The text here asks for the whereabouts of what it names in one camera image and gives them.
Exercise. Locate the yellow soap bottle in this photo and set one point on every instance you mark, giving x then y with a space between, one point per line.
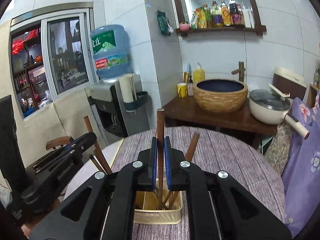
198 74

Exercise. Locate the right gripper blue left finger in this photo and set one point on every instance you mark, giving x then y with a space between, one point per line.
153 162

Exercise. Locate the bronze faucet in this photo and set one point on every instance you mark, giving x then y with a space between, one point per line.
240 71

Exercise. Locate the grey water dispenser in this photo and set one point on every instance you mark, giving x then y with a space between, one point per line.
120 119

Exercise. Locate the dark wooden wall shelf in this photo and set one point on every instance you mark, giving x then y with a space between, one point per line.
195 16

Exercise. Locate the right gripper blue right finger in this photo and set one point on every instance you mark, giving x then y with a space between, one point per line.
168 157

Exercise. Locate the wooden chair with cushion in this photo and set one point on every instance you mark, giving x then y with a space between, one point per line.
61 141

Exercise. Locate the brown rice cooker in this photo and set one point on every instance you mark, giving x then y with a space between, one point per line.
289 82

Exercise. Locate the yellow mug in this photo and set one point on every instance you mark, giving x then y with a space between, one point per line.
182 90

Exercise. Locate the cream pot with glass lid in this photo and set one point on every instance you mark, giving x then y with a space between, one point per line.
273 107

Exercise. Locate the cream plastic utensil holder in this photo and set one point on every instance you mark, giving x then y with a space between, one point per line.
147 212

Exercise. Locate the blue water jug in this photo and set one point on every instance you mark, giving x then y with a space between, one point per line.
110 47

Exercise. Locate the purple striped tablecloth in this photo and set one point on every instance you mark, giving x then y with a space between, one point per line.
215 151

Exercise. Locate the brown wooden chopstick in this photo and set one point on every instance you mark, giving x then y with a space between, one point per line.
160 154
171 196
98 152

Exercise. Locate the sliding glass window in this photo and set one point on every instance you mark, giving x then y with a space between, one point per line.
50 56

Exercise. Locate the purple floral cloth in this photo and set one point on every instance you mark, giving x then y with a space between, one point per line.
297 160

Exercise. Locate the dark wooden counter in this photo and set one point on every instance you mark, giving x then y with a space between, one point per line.
187 109

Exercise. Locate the woven basket sink bowl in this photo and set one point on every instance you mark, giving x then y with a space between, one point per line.
220 95

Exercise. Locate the green hanging packet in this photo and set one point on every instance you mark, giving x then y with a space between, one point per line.
163 23

